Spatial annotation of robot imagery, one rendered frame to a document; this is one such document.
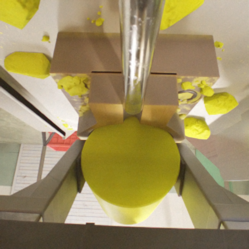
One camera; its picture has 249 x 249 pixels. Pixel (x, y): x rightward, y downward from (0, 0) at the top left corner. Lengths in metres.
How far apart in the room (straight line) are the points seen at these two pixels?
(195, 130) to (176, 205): 5.55
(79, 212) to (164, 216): 2.38
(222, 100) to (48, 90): 0.16
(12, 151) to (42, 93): 6.53
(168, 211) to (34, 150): 4.43
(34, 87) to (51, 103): 0.04
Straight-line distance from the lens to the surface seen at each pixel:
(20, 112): 0.28
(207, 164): 6.06
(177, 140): 0.16
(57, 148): 2.80
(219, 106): 0.18
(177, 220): 5.83
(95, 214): 5.65
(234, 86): 0.18
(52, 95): 0.20
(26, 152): 6.40
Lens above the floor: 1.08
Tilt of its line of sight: 18 degrees down
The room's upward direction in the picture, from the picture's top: 178 degrees counter-clockwise
